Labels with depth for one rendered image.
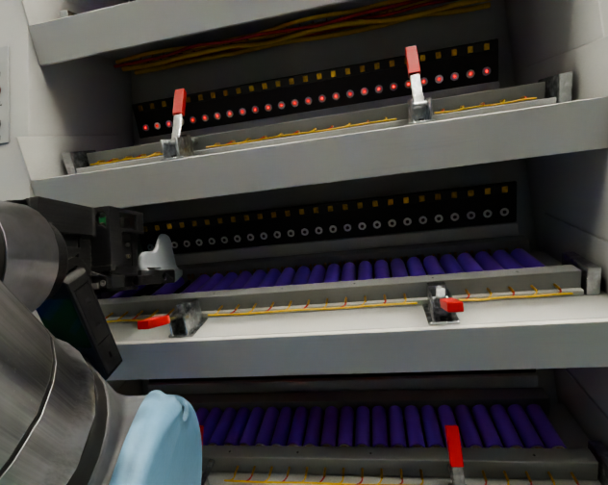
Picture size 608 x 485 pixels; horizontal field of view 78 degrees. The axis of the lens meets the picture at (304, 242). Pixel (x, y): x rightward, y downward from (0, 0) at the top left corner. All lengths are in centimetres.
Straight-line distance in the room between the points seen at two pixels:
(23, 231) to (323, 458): 36
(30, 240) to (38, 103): 30
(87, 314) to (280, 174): 22
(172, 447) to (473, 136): 35
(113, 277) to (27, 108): 26
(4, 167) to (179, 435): 45
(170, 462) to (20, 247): 19
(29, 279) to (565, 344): 43
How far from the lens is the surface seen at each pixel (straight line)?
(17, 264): 31
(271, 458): 49
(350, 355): 38
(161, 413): 17
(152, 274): 42
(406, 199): 53
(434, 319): 38
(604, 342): 42
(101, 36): 57
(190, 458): 21
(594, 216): 47
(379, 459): 47
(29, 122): 57
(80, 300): 38
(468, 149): 40
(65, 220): 38
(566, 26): 53
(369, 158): 39
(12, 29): 64
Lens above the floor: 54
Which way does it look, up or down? 5 degrees up
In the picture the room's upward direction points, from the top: 4 degrees counter-clockwise
